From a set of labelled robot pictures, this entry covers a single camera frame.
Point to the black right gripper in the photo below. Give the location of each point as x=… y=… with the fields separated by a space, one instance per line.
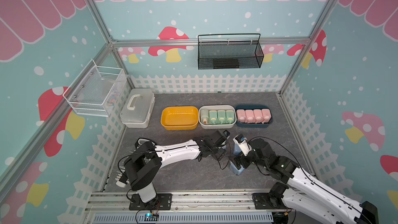
x=242 y=157

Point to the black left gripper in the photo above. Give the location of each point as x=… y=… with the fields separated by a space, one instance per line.
x=220 y=154

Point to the blue sharpener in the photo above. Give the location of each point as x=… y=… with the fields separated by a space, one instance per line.
x=237 y=150
x=235 y=170

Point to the white plastic storage tub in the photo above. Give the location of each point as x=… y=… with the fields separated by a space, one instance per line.
x=217 y=126

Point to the pale green round sharpener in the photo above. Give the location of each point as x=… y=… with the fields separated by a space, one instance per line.
x=204 y=113

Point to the pink sharpener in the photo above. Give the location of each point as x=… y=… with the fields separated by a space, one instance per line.
x=241 y=116
x=258 y=116
x=266 y=113
x=250 y=116

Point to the yellow plastic storage tub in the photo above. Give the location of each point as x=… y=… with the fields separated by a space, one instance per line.
x=180 y=118

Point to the dark teal storage tub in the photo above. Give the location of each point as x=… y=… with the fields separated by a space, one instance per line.
x=254 y=107

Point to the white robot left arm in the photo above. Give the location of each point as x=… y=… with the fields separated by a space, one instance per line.
x=142 y=165

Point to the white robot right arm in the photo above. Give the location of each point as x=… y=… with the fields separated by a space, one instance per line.
x=297 y=189

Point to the white lidded plastic case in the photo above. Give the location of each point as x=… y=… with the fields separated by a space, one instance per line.
x=137 y=110

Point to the green circuit board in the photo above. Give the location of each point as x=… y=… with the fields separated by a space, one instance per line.
x=151 y=217

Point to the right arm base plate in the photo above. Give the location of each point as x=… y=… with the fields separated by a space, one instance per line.
x=267 y=200

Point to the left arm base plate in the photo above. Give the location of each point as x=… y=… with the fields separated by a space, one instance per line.
x=160 y=202

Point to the black wire mesh basket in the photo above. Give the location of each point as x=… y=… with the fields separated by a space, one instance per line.
x=229 y=51

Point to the white wire wall basket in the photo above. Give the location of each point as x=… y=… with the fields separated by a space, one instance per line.
x=96 y=90

